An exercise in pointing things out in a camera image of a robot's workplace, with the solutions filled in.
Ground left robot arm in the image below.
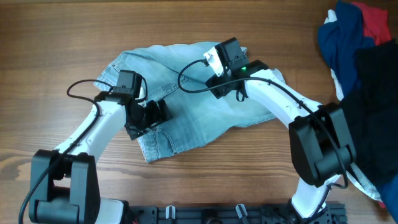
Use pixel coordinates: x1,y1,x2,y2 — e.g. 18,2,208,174
18,70,172,224

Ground red garment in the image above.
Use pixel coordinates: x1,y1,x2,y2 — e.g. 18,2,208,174
351,2,392,45

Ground black garment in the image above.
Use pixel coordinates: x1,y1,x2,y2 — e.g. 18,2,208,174
340,39,397,185

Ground light blue denim shorts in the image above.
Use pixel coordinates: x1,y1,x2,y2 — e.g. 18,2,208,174
95,42,275,162

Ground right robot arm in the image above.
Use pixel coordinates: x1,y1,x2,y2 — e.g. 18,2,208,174
203,38,356,223

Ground white garment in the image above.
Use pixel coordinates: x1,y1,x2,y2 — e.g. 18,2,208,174
324,9,344,101

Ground navy blue garment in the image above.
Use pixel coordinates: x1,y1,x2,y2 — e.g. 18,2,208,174
318,1,375,96

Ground left black camera cable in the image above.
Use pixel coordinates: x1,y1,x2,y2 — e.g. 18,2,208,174
17,78,114,224

